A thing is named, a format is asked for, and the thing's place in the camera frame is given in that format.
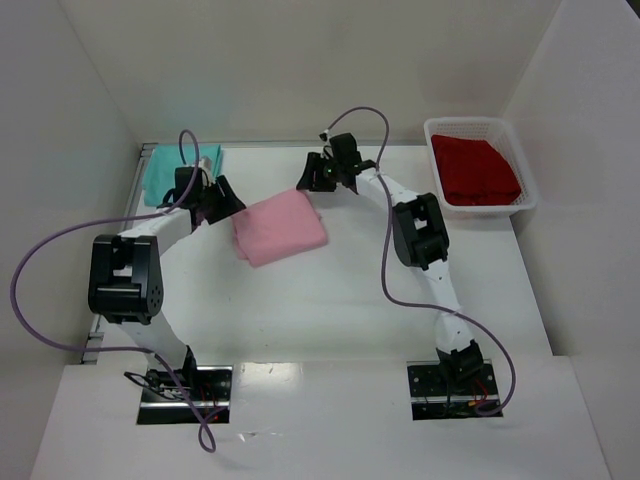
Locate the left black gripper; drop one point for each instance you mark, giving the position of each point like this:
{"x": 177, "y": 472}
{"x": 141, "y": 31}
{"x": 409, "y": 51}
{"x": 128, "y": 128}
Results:
{"x": 215, "y": 198}

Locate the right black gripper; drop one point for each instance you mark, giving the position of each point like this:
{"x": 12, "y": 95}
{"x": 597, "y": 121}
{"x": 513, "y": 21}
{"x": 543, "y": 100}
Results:
{"x": 323, "y": 173}

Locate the pink t shirt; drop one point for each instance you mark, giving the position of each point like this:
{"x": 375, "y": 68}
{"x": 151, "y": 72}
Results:
{"x": 279, "y": 227}

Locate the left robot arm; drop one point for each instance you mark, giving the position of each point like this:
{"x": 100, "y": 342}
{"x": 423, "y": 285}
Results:
{"x": 126, "y": 283}

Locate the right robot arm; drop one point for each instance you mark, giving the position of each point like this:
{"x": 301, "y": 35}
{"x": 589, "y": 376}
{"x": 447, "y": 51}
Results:
{"x": 417, "y": 232}

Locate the teal folded t shirt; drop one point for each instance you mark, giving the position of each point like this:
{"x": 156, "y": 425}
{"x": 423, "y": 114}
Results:
{"x": 158, "y": 178}

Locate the red t shirt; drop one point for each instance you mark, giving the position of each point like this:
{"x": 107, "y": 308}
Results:
{"x": 473, "y": 173}

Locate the white plastic basket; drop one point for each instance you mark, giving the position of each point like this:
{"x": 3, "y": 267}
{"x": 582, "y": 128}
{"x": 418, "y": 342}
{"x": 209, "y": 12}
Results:
{"x": 501, "y": 136}

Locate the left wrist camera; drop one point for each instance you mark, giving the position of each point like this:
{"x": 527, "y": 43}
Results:
{"x": 205, "y": 164}

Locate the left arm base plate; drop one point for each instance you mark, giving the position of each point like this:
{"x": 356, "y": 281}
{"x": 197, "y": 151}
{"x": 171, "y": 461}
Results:
{"x": 162, "y": 403}

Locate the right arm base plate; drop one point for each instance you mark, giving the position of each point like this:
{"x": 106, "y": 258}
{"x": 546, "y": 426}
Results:
{"x": 432, "y": 399}

